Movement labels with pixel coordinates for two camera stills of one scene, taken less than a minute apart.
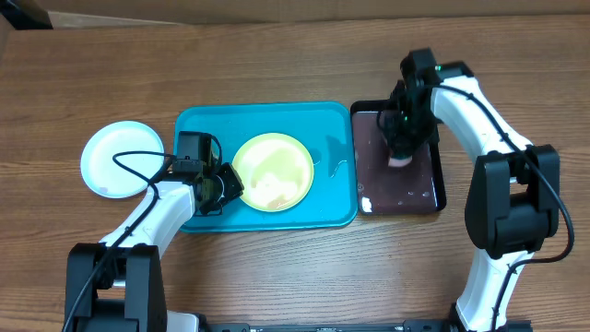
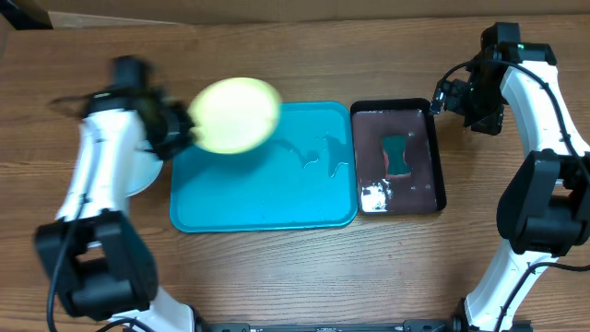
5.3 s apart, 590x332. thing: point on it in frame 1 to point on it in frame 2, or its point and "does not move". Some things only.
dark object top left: x=26 y=15 does not move
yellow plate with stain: x=276 y=171 to x=235 y=114
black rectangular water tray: x=383 y=188 does not move
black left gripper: x=235 y=188 to x=167 y=149
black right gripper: x=400 y=144 to x=492 y=124
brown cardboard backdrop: x=65 y=14 does not move
